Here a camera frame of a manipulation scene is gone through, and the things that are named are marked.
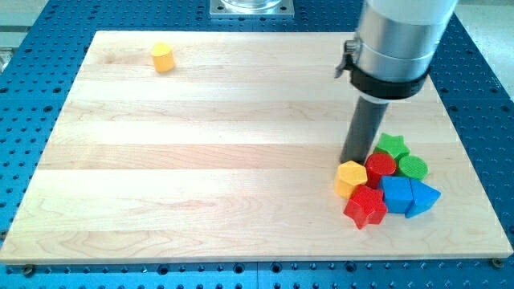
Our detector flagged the red star block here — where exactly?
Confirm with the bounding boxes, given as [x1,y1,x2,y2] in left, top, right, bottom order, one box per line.
[343,185,388,230]

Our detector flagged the yellow hexagon block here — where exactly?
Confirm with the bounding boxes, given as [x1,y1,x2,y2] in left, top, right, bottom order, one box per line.
[334,161,368,199]

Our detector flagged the green cylinder block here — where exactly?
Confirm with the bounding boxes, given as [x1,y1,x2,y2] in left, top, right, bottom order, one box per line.
[396,156,429,181]

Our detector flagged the yellow heart block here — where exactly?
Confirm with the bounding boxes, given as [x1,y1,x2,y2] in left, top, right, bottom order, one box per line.
[151,43,175,73]

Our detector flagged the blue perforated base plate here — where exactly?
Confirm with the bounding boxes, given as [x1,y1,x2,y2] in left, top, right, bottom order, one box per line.
[1,1,513,288]

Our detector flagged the light wooden board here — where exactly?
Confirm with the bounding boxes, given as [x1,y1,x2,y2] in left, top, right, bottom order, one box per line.
[1,31,512,265]

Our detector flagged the blue cube block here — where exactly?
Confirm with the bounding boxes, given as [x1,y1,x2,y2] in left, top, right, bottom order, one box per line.
[378,176,413,214]

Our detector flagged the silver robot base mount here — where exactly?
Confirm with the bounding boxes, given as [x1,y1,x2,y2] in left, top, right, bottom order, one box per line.
[210,0,295,17]

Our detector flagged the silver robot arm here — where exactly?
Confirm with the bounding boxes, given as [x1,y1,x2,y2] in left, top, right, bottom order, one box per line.
[353,0,458,83]

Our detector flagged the left board stop screw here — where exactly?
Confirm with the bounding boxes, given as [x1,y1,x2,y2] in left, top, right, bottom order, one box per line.
[21,264,35,278]

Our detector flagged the green star block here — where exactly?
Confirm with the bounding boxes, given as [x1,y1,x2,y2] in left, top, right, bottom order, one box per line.
[373,132,410,161]

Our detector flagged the red cylinder block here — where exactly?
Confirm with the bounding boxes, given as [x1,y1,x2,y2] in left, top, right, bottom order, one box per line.
[365,153,397,189]

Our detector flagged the right board stop screw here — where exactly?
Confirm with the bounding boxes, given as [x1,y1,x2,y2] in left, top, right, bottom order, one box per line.
[491,258,504,269]

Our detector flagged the board stop screw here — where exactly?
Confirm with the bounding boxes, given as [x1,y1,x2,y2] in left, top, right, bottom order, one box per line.
[491,258,504,269]
[21,264,35,278]

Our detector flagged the black clamp ring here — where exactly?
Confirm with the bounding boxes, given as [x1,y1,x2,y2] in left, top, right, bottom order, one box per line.
[334,39,431,101]

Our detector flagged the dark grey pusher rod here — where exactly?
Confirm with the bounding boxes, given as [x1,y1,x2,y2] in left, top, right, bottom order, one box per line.
[340,94,389,164]

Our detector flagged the blue triangle block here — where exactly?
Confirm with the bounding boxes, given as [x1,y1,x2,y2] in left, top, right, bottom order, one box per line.
[405,178,441,218]

